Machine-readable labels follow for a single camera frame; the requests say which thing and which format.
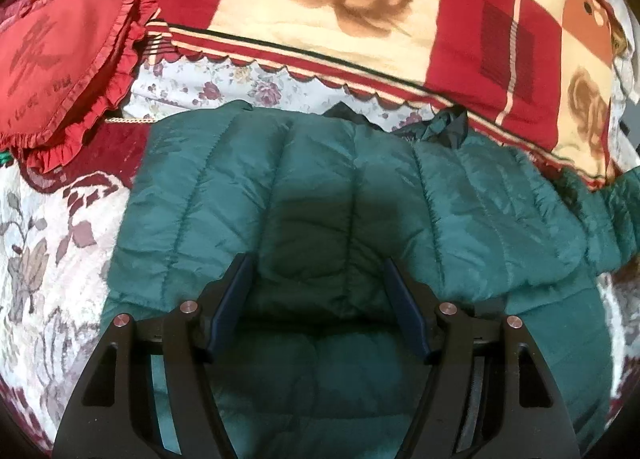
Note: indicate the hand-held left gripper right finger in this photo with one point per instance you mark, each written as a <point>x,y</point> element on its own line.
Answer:
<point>407,304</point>

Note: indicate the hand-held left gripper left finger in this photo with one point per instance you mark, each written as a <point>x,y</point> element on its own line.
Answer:
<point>231,299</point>

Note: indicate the green quilted puffer jacket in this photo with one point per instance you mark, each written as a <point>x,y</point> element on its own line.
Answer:
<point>320,179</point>

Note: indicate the red and white floral bedspread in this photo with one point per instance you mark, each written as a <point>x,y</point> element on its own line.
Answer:
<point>50,239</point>

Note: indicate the white purple-flowered sheet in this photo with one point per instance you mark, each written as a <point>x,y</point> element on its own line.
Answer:
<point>210,89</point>

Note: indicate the red checkered rose-print quilt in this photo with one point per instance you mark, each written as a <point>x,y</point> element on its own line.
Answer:
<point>310,19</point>

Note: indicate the red heart-shaped ruffled pillow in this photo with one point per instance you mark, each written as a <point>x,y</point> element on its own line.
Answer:
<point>65,49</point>

